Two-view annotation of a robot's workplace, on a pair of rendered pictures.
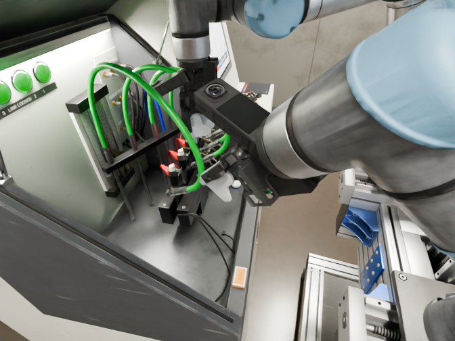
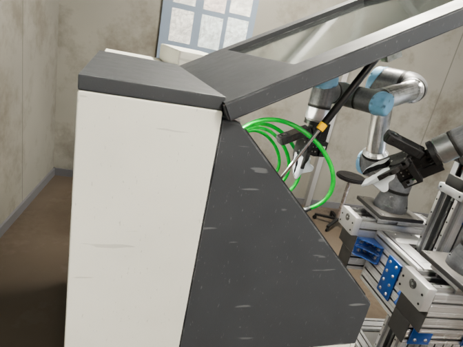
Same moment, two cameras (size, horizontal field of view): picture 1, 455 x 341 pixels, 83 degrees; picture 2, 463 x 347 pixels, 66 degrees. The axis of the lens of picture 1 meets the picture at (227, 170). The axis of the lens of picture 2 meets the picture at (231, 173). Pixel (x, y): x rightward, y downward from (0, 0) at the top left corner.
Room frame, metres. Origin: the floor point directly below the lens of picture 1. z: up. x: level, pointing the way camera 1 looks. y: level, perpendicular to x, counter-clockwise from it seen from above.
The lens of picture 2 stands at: (-0.33, 0.90, 1.59)
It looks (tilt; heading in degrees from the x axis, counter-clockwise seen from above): 19 degrees down; 328
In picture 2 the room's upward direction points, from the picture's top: 12 degrees clockwise
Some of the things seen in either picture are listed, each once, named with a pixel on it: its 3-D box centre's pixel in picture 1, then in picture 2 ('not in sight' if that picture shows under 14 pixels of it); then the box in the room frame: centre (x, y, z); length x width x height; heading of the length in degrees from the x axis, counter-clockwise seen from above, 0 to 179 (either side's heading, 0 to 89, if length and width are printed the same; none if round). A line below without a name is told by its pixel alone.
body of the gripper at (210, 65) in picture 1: (198, 86); (312, 138); (0.56, 0.06, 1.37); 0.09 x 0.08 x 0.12; 78
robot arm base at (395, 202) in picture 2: not in sight; (393, 197); (0.62, -0.60, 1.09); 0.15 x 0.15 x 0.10
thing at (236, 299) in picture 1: (248, 229); not in sight; (0.54, -0.07, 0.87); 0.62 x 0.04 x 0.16; 168
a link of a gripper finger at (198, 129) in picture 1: (199, 130); (305, 168); (0.54, 0.07, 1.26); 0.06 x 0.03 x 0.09; 78
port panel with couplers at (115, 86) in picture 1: (122, 97); not in sight; (0.88, 0.37, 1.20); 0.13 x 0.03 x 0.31; 168
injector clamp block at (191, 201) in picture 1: (191, 189); not in sight; (0.71, 0.14, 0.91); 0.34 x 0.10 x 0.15; 168
